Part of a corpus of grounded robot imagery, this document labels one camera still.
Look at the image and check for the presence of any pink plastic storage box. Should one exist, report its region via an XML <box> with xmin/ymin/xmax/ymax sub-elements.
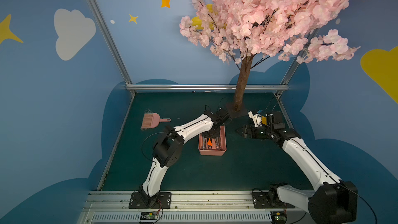
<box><xmin>199</xmin><ymin>126</ymin><xmax>227</xmax><ymax>156</ymax></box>

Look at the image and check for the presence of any orange handled adjustable wrench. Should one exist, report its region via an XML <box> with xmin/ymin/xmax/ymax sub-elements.
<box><xmin>207</xmin><ymin>139</ymin><xmax>213</xmax><ymax>149</ymax></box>

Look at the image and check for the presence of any aluminium corner post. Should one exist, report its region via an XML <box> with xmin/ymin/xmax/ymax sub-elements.
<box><xmin>86</xmin><ymin>0</ymin><xmax>136</xmax><ymax>97</ymax></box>
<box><xmin>275</xmin><ymin>29</ymin><xmax>319</xmax><ymax>95</ymax></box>

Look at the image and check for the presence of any aluminium right corner post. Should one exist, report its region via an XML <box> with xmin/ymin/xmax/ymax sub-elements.
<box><xmin>275</xmin><ymin>29</ymin><xmax>319</xmax><ymax>95</ymax></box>

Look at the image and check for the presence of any yellow black work glove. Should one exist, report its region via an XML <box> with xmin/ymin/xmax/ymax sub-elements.
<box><xmin>261</xmin><ymin>116</ymin><xmax>269</xmax><ymax>125</ymax></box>

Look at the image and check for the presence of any aluminium left corner post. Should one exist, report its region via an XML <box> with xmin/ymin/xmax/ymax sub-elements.
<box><xmin>86</xmin><ymin>0</ymin><xmax>136</xmax><ymax>97</ymax></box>

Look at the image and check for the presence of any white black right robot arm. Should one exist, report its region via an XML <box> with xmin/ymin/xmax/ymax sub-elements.
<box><xmin>237</xmin><ymin>112</ymin><xmax>358</xmax><ymax>224</ymax></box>

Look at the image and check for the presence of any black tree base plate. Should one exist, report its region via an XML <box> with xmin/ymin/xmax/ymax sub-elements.
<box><xmin>226</xmin><ymin>102</ymin><xmax>249</xmax><ymax>119</ymax></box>

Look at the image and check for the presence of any pink artificial blossom tree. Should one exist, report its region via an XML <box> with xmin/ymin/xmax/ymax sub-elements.
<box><xmin>179</xmin><ymin>0</ymin><xmax>356</xmax><ymax>111</ymax></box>

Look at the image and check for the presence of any green circuit board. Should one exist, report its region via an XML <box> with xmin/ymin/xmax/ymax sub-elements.
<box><xmin>271</xmin><ymin>212</ymin><xmax>287</xmax><ymax>224</ymax></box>
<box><xmin>140</xmin><ymin>212</ymin><xmax>158</xmax><ymax>222</ymax></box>

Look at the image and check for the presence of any pink hand brush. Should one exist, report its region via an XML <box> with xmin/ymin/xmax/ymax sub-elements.
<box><xmin>141</xmin><ymin>110</ymin><xmax>172</xmax><ymax>130</ymax></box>

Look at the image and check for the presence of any right green circuit board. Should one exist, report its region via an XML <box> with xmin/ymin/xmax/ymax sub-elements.
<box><xmin>271</xmin><ymin>212</ymin><xmax>287</xmax><ymax>224</ymax></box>

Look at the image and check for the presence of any aluminium back frame rail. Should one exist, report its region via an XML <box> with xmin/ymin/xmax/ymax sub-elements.
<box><xmin>125</xmin><ymin>84</ymin><xmax>289</xmax><ymax>92</ymax></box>

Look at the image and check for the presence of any left green circuit board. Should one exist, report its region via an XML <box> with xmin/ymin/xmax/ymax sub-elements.
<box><xmin>140</xmin><ymin>212</ymin><xmax>158</xmax><ymax>222</ymax></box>

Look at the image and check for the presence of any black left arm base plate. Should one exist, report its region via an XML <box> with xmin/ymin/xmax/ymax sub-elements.
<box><xmin>128</xmin><ymin>192</ymin><xmax>172</xmax><ymax>209</ymax></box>

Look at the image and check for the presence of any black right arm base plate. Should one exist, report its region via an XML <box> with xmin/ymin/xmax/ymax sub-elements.
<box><xmin>251</xmin><ymin>189</ymin><xmax>295</xmax><ymax>209</ymax></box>

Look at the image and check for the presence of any aluminium front rail platform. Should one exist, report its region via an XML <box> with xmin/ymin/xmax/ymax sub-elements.
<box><xmin>77</xmin><ymin>189</ymin><xmax>314</xmax><ymax>224</ymax></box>

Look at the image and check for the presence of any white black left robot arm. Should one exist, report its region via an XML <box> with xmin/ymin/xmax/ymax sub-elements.
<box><xmin>138</xmin><ymin>108</ymin><xmax>230</xmax><ymax>208</ymax></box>

